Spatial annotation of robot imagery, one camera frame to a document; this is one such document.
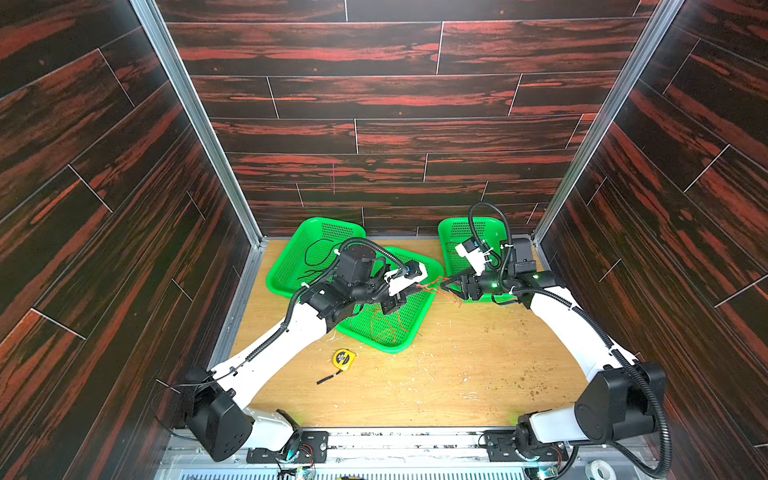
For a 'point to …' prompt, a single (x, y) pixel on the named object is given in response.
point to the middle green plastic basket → (412, 314)
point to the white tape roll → (599, 470)
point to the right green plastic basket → (491, 231)
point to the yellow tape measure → (343, 360)
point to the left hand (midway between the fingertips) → (419, 284)
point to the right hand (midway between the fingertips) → (451, 280)
